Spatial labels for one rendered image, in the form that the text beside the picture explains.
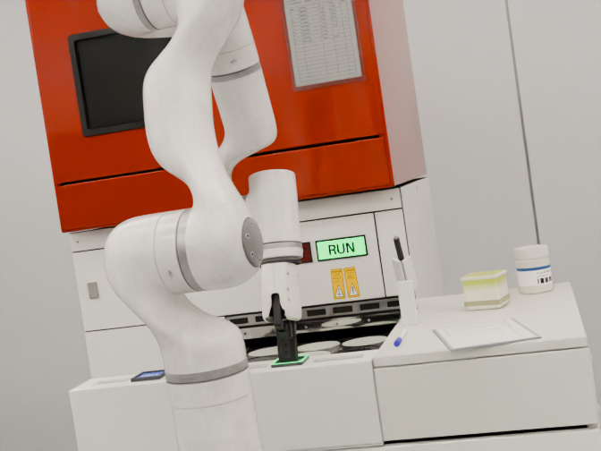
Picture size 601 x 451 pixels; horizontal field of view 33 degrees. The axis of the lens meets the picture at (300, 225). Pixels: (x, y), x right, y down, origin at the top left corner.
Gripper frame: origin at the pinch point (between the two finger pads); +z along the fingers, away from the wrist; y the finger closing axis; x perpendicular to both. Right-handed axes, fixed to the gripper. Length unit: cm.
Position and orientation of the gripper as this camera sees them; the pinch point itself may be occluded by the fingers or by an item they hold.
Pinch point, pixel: (287, 351)
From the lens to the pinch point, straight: 174.4
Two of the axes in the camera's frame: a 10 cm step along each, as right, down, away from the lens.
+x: 9.6, -1.3, -2.3
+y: -2.5, -1.3, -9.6
